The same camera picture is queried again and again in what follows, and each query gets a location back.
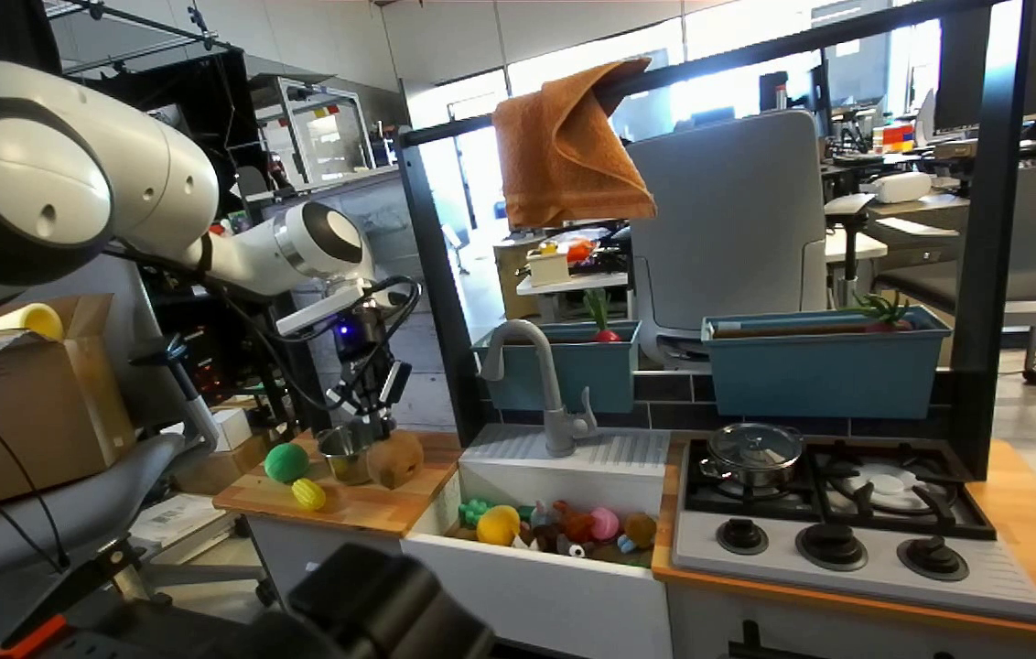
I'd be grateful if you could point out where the grey toy faucet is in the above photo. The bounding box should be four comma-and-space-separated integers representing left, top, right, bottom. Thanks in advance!
478, 317, 607, 461

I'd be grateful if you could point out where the yellow foam roll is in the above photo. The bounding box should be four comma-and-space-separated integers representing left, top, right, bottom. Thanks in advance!
0, 302, 66, 347

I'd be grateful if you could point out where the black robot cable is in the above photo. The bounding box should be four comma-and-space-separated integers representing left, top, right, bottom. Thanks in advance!
215, 273, 425, 445

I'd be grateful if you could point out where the wooden toy kitchen unit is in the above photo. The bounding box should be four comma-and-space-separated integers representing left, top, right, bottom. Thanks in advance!
211, 0, 1036, 659

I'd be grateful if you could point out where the grey toy stove top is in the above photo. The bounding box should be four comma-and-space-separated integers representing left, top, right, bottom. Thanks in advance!
671, 429, 1036, 625

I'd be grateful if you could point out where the black metal frame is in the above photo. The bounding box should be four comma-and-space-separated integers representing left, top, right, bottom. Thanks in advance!
395, 0, 1030, 486

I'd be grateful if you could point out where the red radish toy plant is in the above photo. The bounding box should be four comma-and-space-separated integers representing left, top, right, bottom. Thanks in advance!
580, 287, 627, 351

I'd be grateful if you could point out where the orange red plush toy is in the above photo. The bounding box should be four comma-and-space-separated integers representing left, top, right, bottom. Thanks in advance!
550, 498, 596, 548

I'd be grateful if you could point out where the orange towel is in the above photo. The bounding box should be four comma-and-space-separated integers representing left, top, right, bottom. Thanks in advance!
489, 55, 664, 240

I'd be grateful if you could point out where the white sink basin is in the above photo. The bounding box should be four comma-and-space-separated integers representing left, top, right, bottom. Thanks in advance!
398, 422, 680, 659

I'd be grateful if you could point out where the green round toy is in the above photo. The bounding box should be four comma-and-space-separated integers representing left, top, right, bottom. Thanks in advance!
259, 439, 315, 492

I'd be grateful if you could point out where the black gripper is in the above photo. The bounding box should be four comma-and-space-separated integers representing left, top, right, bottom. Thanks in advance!
317, 308, 419, 461

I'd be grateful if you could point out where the brown potato toy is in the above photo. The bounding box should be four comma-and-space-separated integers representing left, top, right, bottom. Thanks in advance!
361, 431, 431, 494

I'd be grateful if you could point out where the yellow oblong toy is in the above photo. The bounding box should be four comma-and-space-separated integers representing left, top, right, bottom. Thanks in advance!
287, 478, 337, 518

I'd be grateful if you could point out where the large blue planter box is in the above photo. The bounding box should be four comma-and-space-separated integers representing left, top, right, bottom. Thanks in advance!
699, 304, 956, 425

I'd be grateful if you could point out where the cardboard box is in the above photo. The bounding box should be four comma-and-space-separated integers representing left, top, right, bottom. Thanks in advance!
0, 291, 143, 518

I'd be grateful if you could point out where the small silver pot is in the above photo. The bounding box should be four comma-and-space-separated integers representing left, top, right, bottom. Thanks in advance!
317, 445, 377, 492

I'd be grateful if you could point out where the small blue planter box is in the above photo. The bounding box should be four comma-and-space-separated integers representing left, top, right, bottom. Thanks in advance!
471, 317, 639, 422

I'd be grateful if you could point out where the brown round plush toy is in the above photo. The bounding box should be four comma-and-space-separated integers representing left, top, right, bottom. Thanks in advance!
619, 509, 664, 555

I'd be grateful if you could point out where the black stand with orange clamp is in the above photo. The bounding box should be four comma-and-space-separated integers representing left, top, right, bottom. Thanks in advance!
0, 537, 550, 659

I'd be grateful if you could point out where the pink toy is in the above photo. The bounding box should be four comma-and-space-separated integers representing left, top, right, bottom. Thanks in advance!
586, 503, 627, 545

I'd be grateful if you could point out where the white chair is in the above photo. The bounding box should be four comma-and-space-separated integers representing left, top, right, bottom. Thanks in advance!
627, 108, 832, 339

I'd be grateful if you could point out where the green spiky toy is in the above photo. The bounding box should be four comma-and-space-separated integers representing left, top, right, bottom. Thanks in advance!
454, 494, 499, 534

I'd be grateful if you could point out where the yellow ball toy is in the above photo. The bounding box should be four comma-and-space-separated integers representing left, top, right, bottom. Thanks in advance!
471, 503, 526, 548

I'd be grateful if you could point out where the green toy plant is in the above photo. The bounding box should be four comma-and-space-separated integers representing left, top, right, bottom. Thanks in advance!
848, 287, 920, 335

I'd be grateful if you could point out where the small lidded steel pot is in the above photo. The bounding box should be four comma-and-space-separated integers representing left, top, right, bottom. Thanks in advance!
699, 418, 809, 498

